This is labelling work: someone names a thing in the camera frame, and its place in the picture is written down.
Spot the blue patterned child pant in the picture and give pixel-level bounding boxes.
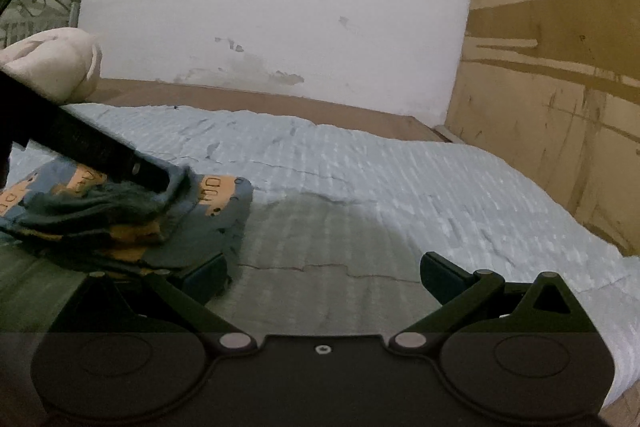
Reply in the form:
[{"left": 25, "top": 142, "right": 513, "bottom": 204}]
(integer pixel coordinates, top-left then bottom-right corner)
[{"left": 1, "top": 158, "right": 253, "bottom": 279}]

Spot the metal bed headboard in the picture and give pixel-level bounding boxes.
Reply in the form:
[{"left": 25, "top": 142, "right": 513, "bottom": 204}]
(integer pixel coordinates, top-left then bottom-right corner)
[{"left": 1, "top": 0, "right": 82, "bottom": 48}]

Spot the cream rolled pillow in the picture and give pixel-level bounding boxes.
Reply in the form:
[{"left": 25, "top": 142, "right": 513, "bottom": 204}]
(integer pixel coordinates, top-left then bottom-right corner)
[{"left": 1, "top": 27, "right": 102, "bottom": 104}]

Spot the light blue textured bedspread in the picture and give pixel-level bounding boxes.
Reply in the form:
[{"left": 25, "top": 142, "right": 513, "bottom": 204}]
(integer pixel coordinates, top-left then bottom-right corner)
[{"left": 0, "top": 102, "right": 640, "bottom": 413}]

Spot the plywood wardrobe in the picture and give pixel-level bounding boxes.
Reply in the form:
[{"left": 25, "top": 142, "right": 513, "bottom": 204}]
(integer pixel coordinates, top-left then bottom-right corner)
[{"left": 446, "top": 0, "right": 639, "bottom": 256}]

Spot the brown wooden bed frame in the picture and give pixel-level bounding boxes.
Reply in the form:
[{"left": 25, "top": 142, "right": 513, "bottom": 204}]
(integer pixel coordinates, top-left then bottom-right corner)
[{"left": 89, "top": 79, "right": 449, "bottom": 143}]

